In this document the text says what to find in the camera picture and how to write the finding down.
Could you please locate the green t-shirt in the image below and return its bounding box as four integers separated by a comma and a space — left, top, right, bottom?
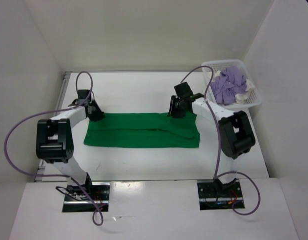
83, 112, 200, 149

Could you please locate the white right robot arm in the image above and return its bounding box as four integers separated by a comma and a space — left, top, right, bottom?
168, 93, 256, 197

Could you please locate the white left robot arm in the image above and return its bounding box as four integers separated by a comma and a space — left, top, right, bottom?
36, 100, 104, 200

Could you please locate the white plastic basket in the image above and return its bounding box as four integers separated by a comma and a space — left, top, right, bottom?
201, 59, 263, 111

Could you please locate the purple t-shirt in basket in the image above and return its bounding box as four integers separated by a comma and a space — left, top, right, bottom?
210, 66, 247, 105

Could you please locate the white t-shirt in basket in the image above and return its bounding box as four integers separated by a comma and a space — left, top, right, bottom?
210, 70, 256, 104

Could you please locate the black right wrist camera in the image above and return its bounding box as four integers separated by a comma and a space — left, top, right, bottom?
174, 82, 204, 102

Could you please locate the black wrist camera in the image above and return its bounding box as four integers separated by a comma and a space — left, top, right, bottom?
174, 82, 204, 102
69, 89, 93, 107

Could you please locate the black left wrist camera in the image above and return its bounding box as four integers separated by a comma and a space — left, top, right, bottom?
69, 89, 93, 107

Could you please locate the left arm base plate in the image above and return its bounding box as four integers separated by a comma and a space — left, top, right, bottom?
55, 181, 110, 213

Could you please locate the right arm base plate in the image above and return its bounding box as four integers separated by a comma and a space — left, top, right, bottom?
197, 178, 245, 211

